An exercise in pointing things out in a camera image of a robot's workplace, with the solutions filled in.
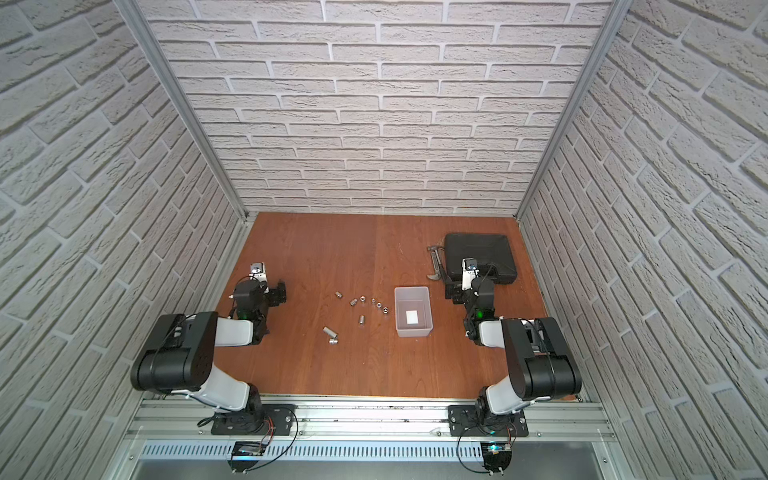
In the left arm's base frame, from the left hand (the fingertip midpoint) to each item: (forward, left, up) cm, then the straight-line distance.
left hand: (266, 276), depth 94 cm
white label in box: (-12, -47, -6) cm, 49 cm away
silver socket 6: (-13, -31, -5) cm, 34 cm away
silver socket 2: (-7, -28, -5) cm, 29 cm away
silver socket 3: (-6, -31, -4) cm, 32 cm away
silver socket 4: (-8, -37, -4) cm, 38 cm away
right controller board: (-48, -66, -7) cm, 82 cm away
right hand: (-1, -65, +1) cm, 65 cm away
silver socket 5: (-10, -39, -4) cm, 40 cm away
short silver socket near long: (-20, -23, -5) cm, 31 cm away
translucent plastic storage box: (-5, -48, -5) cm, 48 cm away
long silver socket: (-17, -22, -5) cm, 28 cm away
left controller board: (-47, -5, -8) cm, 48 cm away
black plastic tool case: (+10, -77, -1) cm, 77 cm away
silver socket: (-4, -23, -5) cm, 24 cm away
